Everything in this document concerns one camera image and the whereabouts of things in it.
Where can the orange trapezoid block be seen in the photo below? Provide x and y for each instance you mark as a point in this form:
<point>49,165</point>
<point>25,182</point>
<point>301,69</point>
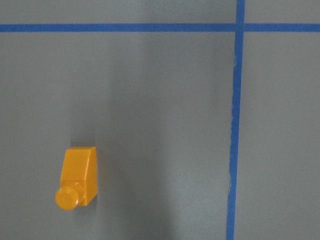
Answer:
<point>78,180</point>

